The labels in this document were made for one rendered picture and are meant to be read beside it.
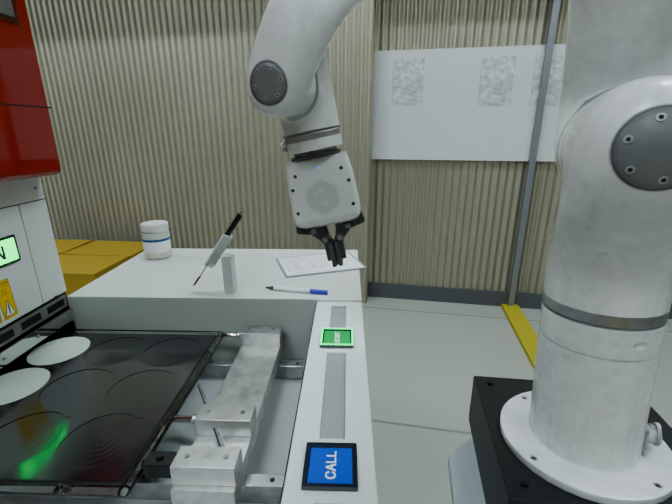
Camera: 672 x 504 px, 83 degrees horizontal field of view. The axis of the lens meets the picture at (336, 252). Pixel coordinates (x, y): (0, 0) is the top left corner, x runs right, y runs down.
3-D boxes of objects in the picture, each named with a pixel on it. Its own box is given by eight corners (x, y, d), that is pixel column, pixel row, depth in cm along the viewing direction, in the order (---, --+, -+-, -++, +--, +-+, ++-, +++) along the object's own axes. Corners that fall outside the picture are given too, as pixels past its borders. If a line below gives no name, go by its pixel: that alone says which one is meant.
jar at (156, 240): (140, 259, 104) (134, 225, 101) (152, 251, 110) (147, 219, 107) (165, 260, 103) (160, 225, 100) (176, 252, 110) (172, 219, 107)
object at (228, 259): (206, 294, 81) (199, 234, 77) (212, 287, 85) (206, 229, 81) (234, 295, 81) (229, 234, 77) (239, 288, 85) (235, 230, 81)
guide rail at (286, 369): (69, 375, 78) (66, 362, 77) (76, 369, 80) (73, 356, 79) (312, 379, 77) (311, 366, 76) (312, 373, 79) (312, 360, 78)
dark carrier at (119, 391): (-156, 478, 47) (-158, 474, 46) (52, 335, 79) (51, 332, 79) (121, 486, 46) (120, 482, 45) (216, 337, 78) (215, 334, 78)
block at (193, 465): (171, 485, 47) (168, 466, 46) (183, 462, 51) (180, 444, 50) (235, 486, 47) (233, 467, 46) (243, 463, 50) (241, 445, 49)
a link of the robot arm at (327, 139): (274, 139, 51) (280, 162, 52) (339, 126, 51) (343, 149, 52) (284, 138, 59) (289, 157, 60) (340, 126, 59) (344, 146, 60)
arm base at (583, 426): (642, 410, 54) (666, 287, 50) (714, 531, 37) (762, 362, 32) (497, 386, 61) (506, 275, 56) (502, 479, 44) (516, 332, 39)
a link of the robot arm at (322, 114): (328, 127, 49) (346, 125, 57) (306, 13, 45) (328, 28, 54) (270, 140, 52) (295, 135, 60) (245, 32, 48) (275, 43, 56)
